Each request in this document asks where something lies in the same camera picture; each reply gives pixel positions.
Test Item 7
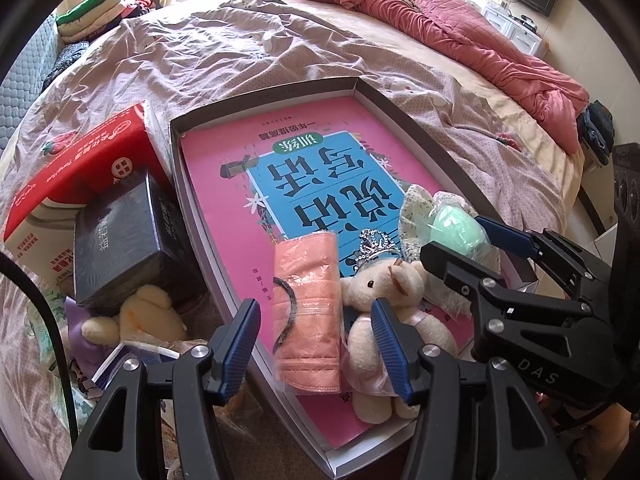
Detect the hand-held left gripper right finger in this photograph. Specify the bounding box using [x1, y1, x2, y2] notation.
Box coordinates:
[371, 298, 576, 480]

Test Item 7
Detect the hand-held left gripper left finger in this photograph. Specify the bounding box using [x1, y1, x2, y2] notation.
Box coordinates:
[75, 298, 262, 480]

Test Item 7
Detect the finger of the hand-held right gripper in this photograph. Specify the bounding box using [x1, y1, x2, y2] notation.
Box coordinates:
[475, 215, 608, 306]
[419, 241, 531, 361]

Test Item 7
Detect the mint green towel packet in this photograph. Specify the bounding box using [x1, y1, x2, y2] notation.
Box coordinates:
[430, 205, 486, 253]

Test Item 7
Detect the cream plush bear pink dress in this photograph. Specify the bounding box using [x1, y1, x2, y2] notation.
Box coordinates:
[340, 259, 458, 423]

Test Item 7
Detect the orange face mask packet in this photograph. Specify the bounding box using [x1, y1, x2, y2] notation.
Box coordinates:
[272, 232, 343, 396]

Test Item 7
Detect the grey tray box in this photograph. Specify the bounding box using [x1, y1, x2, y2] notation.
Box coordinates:
[169, 76, 538, 478]

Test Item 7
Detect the pale green tissue pack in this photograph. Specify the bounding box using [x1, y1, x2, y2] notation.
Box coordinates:
[25, 285, 76, 386]

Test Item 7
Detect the silver toy tiara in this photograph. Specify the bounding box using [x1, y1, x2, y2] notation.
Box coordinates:
[350, 227, 401, 276]

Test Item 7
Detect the yellow plush bear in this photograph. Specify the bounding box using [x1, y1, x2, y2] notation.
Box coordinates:
[81, 284, 188, 356]

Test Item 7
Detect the white and blue snack bag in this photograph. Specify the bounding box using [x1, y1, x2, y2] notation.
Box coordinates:
[90, 340, 181, 391]

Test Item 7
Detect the black speaker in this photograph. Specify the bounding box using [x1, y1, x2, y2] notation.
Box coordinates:
[611, 144, 640, 286]

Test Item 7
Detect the dark clothes pile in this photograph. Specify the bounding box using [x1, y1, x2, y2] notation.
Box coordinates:
[575, 100, 616, 166]

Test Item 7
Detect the dark blue box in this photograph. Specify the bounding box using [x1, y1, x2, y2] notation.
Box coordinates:
[74, 169, 208, 311]

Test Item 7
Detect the pink book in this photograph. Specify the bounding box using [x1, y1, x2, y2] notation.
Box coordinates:
[180, 97, 501, 451]

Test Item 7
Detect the white drawer cabinet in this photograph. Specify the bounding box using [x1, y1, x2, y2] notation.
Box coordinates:
[482, 2, 543, 56]

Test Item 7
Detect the pink quilt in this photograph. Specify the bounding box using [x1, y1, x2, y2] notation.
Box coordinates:
[290, 0, 591, 121]

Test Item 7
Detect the red and white tissue box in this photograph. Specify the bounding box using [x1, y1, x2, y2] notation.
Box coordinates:
[2, 100, 173, 286]

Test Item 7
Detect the dark floral pillow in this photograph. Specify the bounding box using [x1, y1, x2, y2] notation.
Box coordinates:
[42, 40, 91, 91]

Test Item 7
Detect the grey quilted headboard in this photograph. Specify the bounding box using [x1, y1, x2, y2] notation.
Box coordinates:
[0, 20, 66, 156]

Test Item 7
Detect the stack of folded clothes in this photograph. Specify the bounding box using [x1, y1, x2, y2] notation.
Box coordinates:
[55, 0, 161, 46]

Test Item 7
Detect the black cable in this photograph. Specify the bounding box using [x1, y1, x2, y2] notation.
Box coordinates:
[0, 252, 81, 436]

